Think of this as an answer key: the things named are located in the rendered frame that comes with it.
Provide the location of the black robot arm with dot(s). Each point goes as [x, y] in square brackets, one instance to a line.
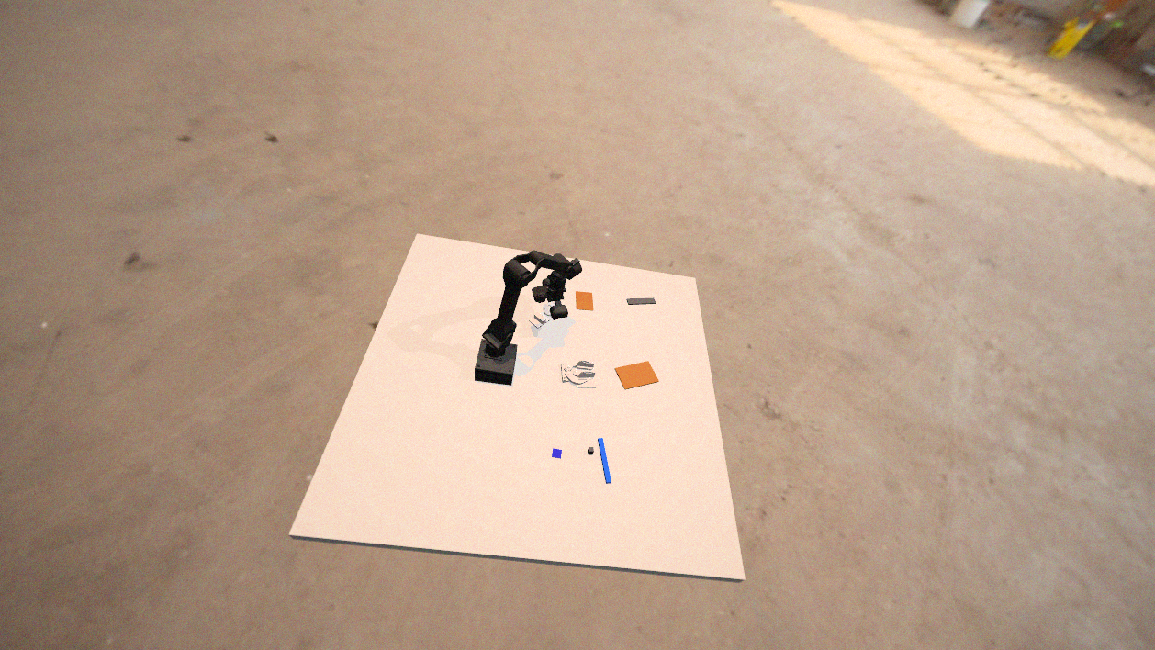
[500, 331]

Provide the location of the blue flat bar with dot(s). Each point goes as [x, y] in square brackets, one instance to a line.
[604, 461]

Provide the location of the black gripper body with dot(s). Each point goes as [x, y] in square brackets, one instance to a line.
[559, 310]

